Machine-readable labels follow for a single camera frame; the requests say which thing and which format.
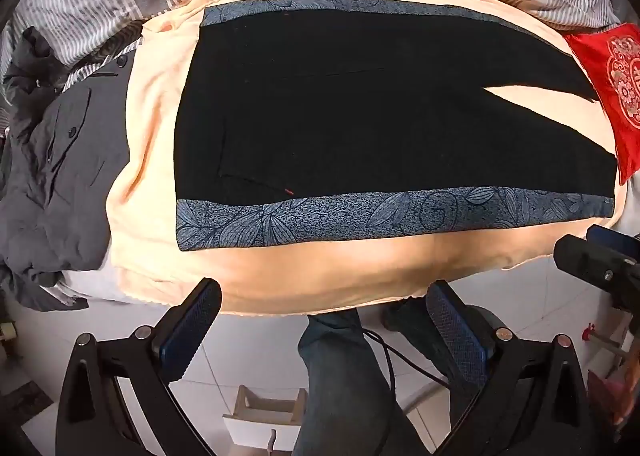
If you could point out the white floor box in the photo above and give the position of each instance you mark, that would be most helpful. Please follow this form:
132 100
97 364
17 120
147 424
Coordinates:
265 416

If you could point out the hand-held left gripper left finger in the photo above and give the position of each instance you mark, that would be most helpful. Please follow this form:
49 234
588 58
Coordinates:
192 321

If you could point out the red embroidered cushion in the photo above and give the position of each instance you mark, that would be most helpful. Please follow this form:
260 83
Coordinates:
617 86

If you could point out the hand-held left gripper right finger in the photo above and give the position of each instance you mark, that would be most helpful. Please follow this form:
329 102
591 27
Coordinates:
457 331

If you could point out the peach blanket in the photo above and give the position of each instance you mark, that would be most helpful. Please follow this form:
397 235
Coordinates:
325 276

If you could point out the dark grey jacket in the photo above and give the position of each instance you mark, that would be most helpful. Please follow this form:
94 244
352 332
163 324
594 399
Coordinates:
55 176

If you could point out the person's leg in jeans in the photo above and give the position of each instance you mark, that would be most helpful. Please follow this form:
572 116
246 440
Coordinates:
340 386

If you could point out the pink object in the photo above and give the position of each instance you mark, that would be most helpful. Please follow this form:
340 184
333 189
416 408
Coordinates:
607 393

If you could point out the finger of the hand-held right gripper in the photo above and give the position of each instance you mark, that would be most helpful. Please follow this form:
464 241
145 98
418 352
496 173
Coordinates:
612 237
582 258

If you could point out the black pants with patterned stripes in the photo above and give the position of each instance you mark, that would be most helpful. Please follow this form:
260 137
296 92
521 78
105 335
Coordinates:
350 111

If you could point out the small red object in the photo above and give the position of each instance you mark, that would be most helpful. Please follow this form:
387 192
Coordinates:
589 331

